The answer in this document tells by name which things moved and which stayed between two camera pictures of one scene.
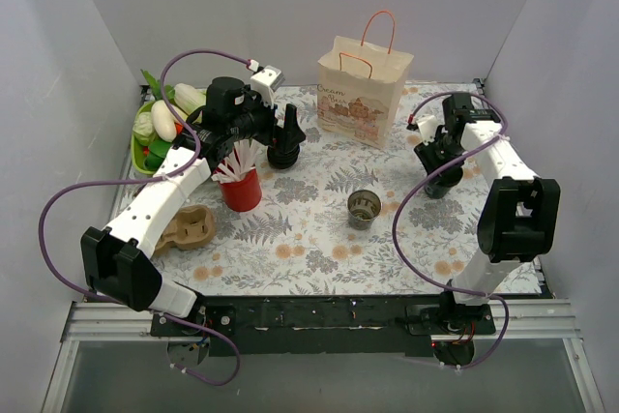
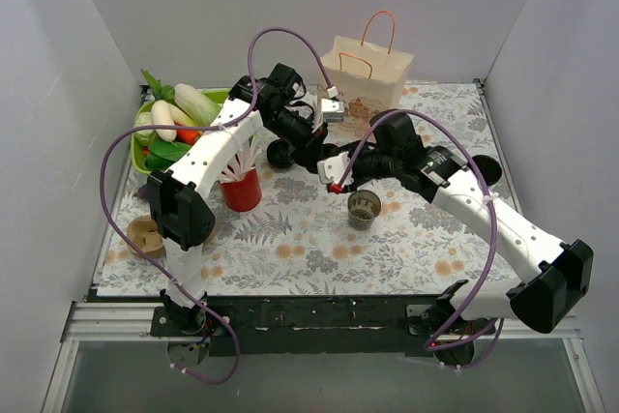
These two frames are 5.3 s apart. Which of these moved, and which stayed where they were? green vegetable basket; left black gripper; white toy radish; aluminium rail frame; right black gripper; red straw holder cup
Moved: left black gripper; right black gripper
Stayed: green vegetable basket; white toy radish; aluminium rail frame; red straw holder cup
